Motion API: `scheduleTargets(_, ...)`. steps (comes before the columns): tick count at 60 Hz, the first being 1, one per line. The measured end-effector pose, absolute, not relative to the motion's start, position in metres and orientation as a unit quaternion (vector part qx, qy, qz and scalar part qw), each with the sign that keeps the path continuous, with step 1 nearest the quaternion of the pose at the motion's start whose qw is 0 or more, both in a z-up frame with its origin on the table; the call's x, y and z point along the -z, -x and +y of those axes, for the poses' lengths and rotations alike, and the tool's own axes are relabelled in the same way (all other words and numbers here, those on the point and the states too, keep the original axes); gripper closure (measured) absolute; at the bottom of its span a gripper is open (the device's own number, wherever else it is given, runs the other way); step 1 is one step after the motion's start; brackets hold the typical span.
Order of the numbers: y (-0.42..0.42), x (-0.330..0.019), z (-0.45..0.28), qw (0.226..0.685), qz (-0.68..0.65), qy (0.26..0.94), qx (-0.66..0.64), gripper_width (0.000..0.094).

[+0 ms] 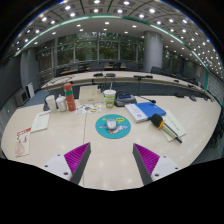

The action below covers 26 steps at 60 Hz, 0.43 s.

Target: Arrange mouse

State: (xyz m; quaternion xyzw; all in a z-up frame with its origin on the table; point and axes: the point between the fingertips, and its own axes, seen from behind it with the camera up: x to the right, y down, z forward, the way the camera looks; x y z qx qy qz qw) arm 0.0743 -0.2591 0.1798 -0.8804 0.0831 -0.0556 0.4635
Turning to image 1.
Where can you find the white paper sheet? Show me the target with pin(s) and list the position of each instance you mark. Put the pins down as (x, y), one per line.
(176, 125)

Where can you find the beige cardboard box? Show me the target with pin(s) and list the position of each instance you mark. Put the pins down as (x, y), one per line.
(90, 96)

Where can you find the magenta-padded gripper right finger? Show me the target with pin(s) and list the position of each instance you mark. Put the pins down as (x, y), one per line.
(164, 166)

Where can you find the blue and white book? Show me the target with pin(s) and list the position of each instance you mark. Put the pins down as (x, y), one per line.
(146, 110)

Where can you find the silver grey computer mouse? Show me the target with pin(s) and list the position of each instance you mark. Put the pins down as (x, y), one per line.
(111, 124)

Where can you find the round teal cartoon mouse pad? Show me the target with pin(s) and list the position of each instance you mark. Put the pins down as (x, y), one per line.
(103, 128)

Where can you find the white booklet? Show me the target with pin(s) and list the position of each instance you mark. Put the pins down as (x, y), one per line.
(40, 121)

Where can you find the ceiling lights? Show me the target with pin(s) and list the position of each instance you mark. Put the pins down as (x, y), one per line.
(96, 1)

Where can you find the colourful sticker sheet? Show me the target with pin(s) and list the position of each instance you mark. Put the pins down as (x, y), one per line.
(88, 108)

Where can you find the red and white leaflet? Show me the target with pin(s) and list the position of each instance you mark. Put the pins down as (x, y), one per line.
(22, 143)

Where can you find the red bottle with green band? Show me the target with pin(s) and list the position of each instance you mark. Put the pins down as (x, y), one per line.
(70, 98)

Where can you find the white lidded mug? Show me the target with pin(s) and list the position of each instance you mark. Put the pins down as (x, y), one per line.
(61, 105)

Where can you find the grey conference microphone console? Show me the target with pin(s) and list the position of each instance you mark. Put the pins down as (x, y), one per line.
(125, 100)

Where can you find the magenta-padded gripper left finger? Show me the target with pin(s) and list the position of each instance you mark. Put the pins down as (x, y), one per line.
(56, 165)

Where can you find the dark office chairs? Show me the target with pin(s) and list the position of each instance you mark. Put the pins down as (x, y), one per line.
(156, 70)

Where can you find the tall white paper cup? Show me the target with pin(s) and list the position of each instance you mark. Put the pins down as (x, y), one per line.
(51, 104)

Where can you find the long curved conference desk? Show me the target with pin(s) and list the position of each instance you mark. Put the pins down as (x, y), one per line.
(126, 79)

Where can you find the green printed cup with straw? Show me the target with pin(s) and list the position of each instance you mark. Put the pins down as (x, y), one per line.
(109, 99)

